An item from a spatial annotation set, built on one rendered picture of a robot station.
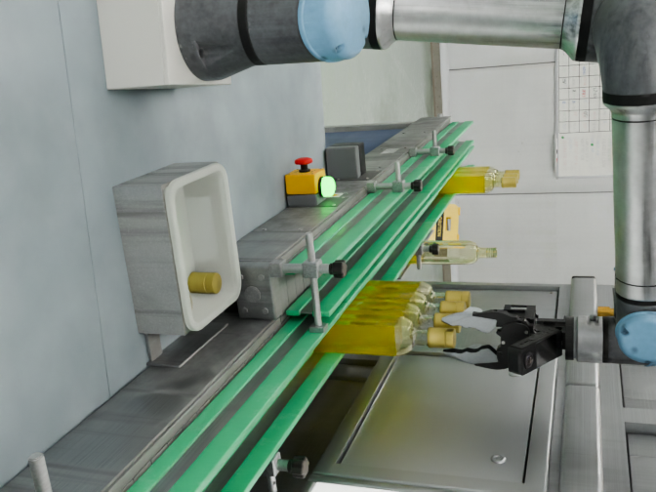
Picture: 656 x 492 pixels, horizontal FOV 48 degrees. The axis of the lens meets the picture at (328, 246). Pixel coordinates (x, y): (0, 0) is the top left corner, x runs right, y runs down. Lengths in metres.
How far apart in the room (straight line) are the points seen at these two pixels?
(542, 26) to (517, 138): 6.07
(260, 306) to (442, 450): 0.37
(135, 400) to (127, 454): 0.14
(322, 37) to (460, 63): 6.16
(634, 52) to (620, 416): 0.65
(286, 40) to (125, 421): 0.53
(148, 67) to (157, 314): 0.35
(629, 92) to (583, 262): 6.47
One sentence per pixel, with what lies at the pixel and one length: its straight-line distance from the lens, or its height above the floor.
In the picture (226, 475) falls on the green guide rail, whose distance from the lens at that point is 1.02.
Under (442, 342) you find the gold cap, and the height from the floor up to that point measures 1.14.
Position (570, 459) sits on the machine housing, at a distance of 1.19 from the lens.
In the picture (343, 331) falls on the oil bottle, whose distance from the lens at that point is 1.28.
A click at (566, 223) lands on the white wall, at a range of 7.29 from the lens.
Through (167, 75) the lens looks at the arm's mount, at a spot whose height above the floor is 0.85.
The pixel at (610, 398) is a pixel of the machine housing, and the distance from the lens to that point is 1.40.
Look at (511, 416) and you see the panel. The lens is 1.28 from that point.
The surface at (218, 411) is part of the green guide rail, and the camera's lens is 1.01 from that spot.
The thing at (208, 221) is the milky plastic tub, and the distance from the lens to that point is 1.18.
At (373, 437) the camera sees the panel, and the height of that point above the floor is 1.04.
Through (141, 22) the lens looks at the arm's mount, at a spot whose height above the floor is 0.82.
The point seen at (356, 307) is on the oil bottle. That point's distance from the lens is 1.34.
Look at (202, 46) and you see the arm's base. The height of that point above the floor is 0.88.
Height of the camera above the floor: 1.37
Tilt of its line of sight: 19 degrees down
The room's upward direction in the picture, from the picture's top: 90 degrees clockwise
